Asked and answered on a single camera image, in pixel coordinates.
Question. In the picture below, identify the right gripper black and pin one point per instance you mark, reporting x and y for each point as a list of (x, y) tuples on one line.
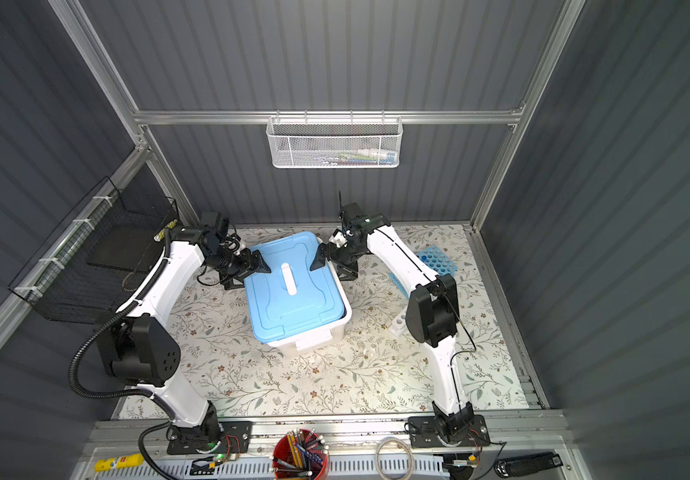
[(332, 249)]

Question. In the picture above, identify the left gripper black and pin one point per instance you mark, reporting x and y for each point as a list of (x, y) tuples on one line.
[(248, 268)]

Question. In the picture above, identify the blue plastic bin lid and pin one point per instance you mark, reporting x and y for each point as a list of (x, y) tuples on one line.
[(291, 288)]

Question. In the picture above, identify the white plastic storage bin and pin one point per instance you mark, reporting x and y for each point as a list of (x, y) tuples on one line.
[(309, 333)]

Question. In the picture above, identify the white test tube rack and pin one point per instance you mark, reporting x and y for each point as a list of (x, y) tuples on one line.
[(398, 327)]

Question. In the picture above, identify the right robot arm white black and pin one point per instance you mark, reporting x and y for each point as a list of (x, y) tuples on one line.
[(432, 313)]

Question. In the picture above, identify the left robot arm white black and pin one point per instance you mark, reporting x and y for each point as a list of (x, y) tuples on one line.
[(139, 350)]

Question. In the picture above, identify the blue test tube rack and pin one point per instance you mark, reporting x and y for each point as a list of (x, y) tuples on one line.
[(435, 258)]

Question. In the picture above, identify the yellow marker in basket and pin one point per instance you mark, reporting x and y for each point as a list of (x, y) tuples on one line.
[(168, 227)]

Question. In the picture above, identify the red pencil cup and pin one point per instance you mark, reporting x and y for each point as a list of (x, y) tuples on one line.
[(301, 454)]

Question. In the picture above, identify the yellow marker bottle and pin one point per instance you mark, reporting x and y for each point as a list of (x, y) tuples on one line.
[(122, 462)]

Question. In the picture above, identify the black device on shelf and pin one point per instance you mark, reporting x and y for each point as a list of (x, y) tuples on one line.
[(525, 465)]

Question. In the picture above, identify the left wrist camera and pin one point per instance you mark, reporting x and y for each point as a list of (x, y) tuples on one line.
[(216, 223)]

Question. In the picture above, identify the white wire wall basket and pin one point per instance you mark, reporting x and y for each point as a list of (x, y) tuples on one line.
[(330, 143)]

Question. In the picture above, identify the black wire side basket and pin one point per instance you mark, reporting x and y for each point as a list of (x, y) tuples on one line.
[(92, 264)]

